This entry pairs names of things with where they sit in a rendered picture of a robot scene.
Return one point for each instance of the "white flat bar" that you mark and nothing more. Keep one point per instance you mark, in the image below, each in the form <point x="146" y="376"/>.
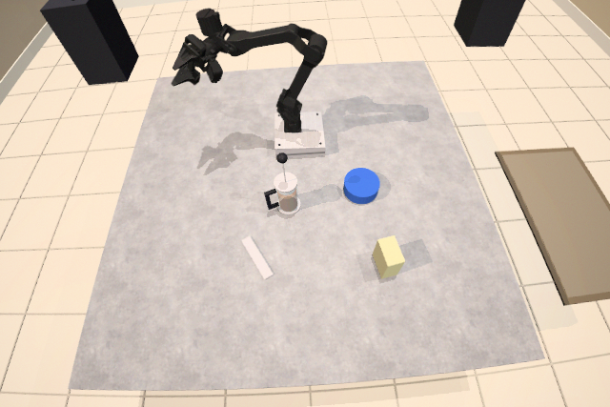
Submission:
<point x="257" y="258"/>

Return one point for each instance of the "glass french press with black handle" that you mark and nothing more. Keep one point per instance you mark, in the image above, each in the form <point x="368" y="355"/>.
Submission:
<point x="285" y="185"/>

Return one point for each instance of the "blue short cylinder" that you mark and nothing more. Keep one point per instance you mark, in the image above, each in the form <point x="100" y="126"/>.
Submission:
<point x="361" y="185"/>

